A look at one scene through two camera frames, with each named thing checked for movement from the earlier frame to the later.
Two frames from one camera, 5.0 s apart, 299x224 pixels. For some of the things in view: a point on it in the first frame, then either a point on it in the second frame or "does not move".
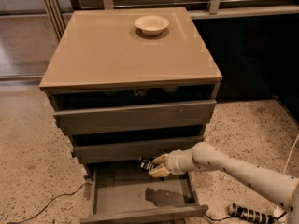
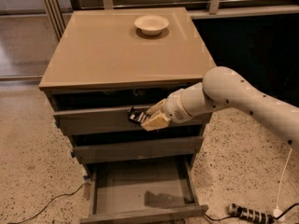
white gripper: [173, 163] -> [174, 107]
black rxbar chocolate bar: [147, 163] -> [137, 114]
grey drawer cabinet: [129, 85] does not move
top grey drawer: [135, 118] does not move
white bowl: [151, 24] does not move
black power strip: [248, 214] does not move
